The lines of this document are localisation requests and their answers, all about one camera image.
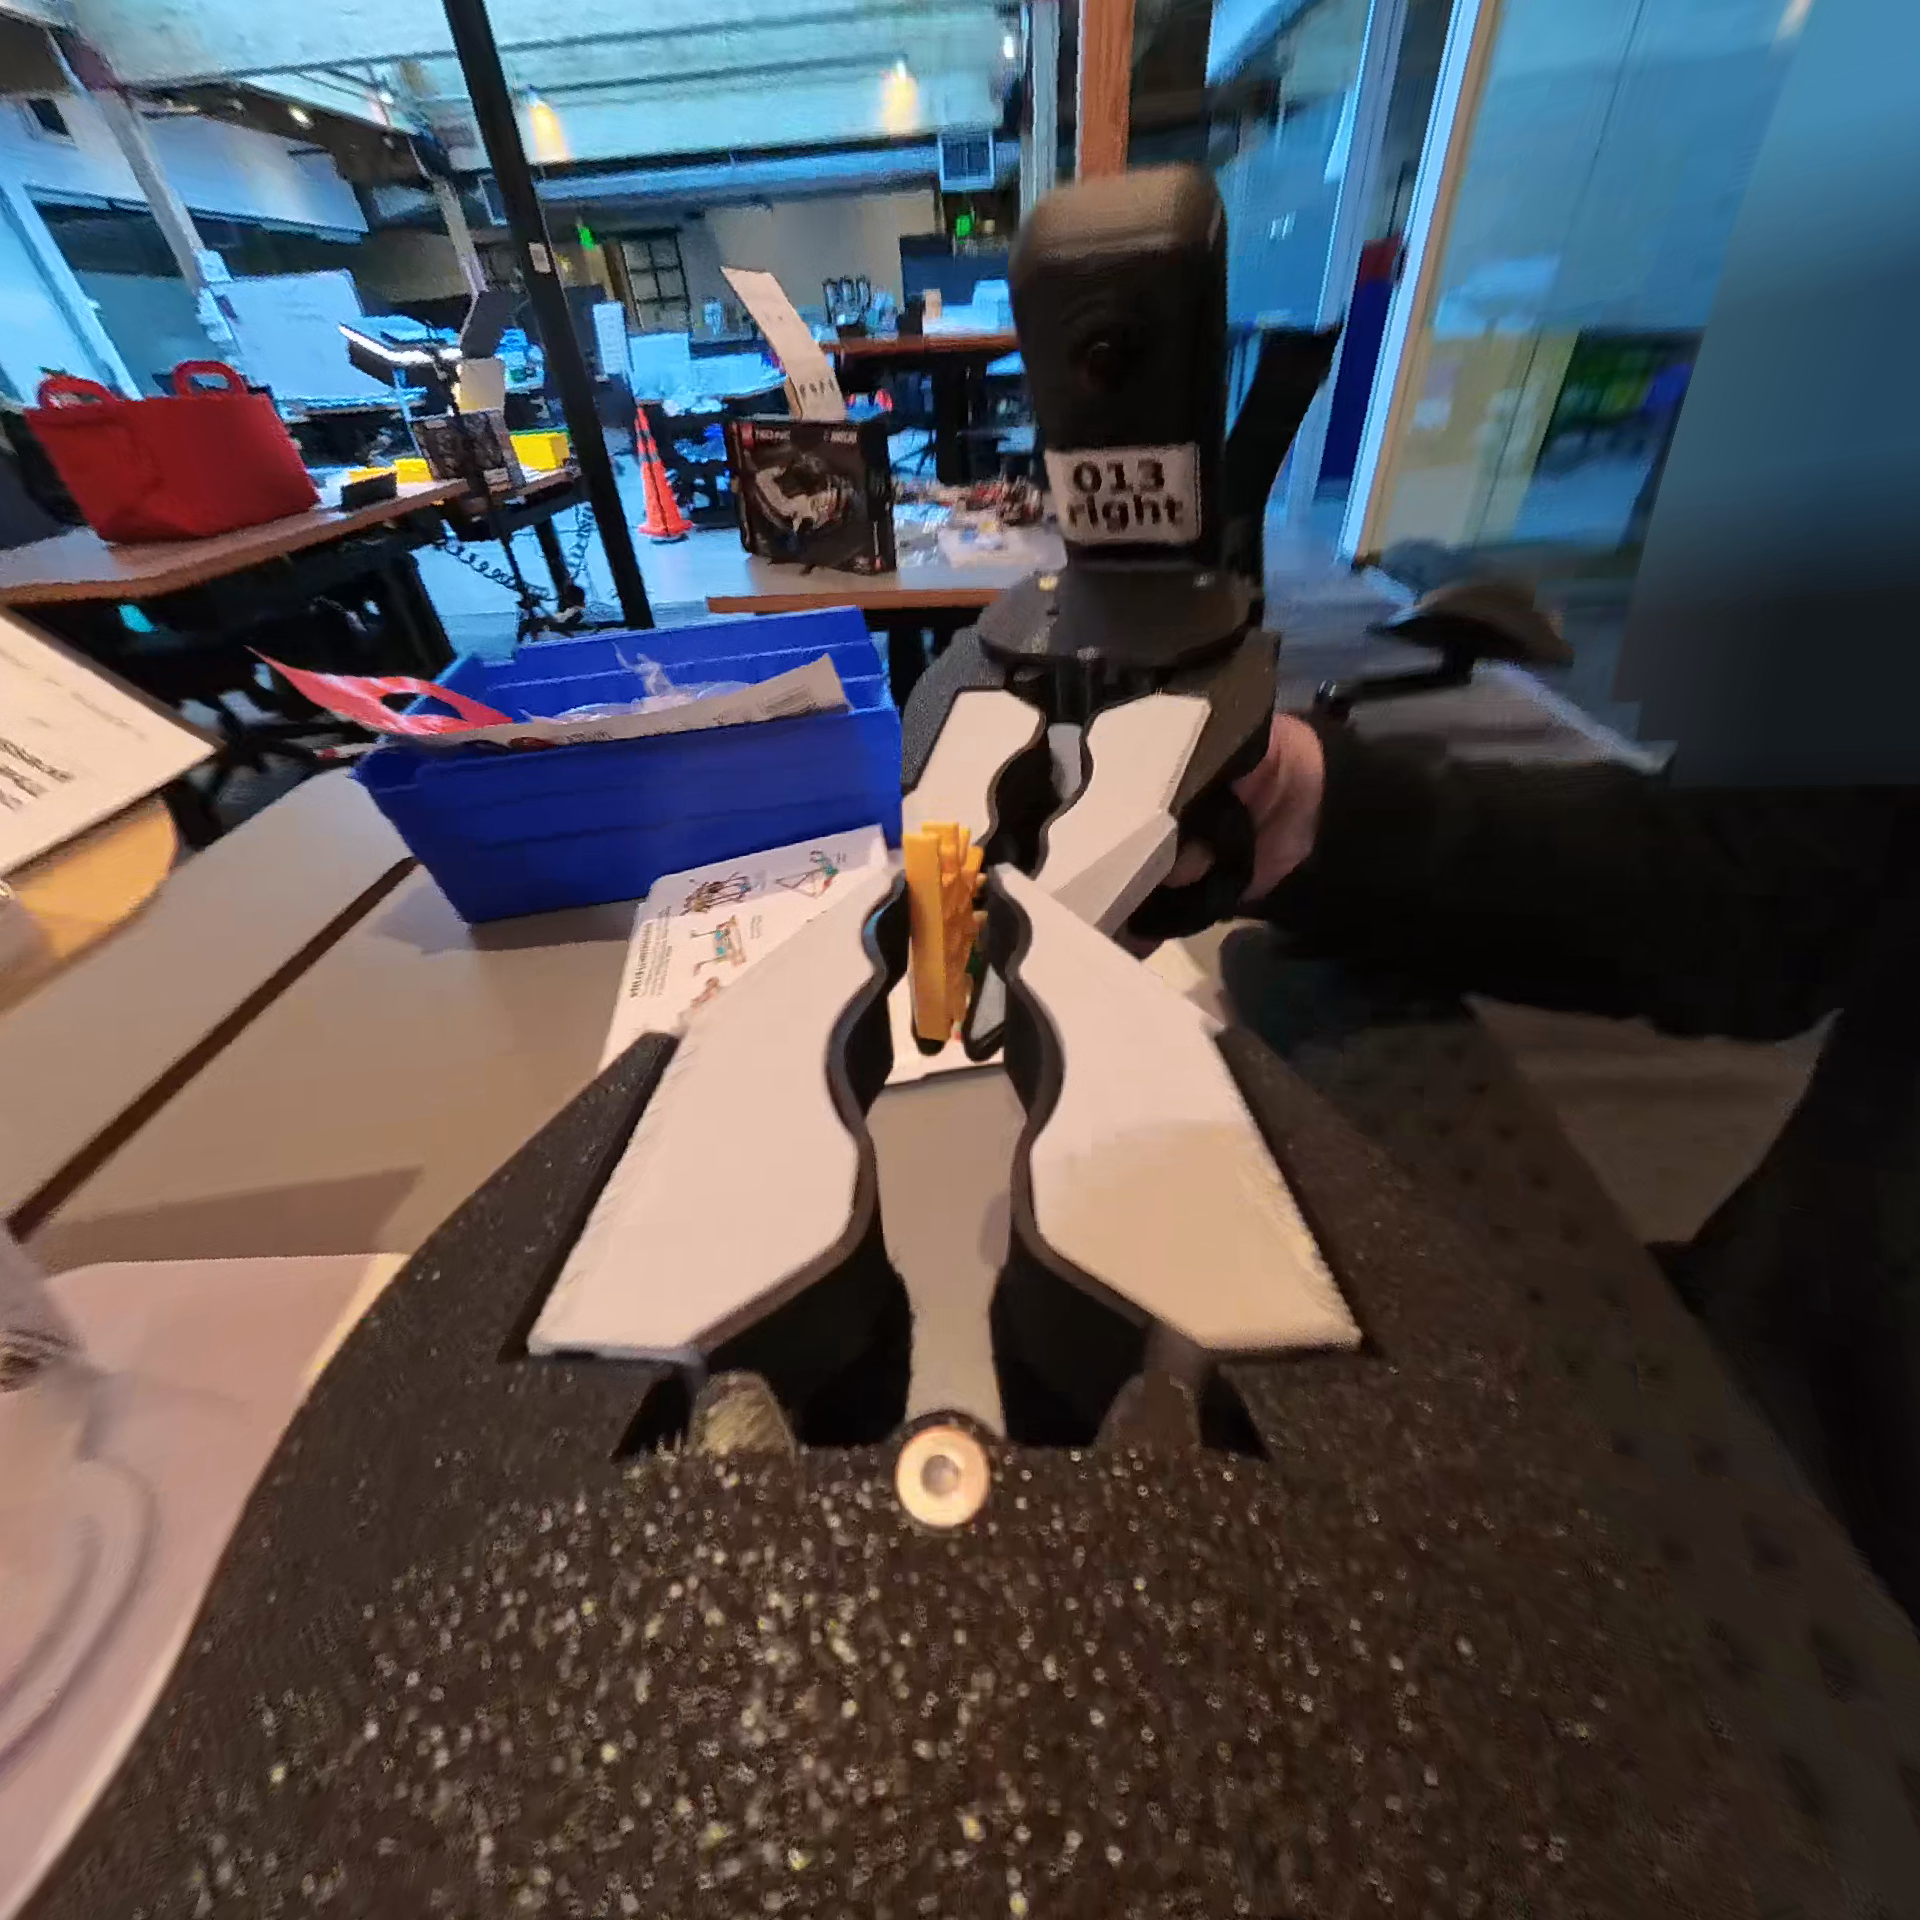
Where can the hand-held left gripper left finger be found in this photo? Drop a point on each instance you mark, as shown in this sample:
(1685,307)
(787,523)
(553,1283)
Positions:
(704,1185)

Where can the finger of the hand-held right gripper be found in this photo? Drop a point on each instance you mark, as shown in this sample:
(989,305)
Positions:
(967,751)
(1149,796)

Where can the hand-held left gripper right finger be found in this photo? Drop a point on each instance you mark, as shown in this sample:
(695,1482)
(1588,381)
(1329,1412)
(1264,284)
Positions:
(1184,1185)

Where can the yellow connector piece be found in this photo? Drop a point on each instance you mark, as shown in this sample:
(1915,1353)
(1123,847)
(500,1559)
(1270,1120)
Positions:
(939,914)

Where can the person's right hand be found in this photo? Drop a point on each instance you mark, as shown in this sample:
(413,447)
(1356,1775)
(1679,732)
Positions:
(1289,809)

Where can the illustrated instruction booklet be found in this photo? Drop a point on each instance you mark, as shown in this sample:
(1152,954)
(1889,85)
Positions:
(720,930)

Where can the white paper sheet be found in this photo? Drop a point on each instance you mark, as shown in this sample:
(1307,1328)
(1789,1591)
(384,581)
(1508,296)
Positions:
(704,704)

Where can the black toy set box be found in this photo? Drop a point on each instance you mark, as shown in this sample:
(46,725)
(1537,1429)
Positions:
(819,493)

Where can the blue bin with papers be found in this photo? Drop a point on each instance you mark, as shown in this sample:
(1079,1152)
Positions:
(646,825)

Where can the orange traffic cone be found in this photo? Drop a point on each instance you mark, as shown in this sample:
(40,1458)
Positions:
(662,487)

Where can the white document stand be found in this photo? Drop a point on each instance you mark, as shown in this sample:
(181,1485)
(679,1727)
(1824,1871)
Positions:
(196,1349)

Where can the black pole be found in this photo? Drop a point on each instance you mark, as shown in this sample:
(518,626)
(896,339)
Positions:
(557,299)

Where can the wooden side table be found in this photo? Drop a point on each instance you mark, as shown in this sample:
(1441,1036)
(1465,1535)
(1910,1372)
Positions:
(224,556)

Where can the red tote bag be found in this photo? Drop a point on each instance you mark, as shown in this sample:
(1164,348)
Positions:
(166,458)

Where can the wooden post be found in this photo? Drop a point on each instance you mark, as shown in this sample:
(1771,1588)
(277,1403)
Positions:
(1108,75)

